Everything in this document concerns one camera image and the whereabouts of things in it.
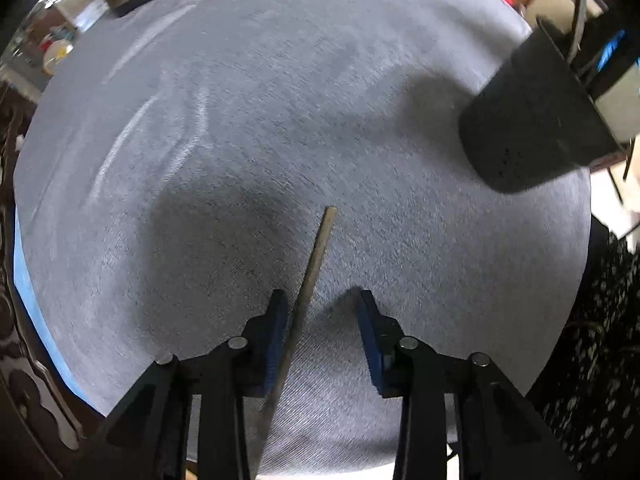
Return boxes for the dark metal chopstick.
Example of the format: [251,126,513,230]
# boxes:
[248,206,337,479]

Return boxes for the grey table cloth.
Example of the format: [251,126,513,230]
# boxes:
[14,0,591,474]

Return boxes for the dark metal utensil holder cup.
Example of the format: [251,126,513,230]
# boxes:
[459,20,622,194]

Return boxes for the small white floor fan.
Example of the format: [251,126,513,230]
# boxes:
[42,39,74,76]

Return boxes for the carved dark wooden sideboard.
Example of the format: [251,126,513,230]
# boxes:
[1,82,102,479]

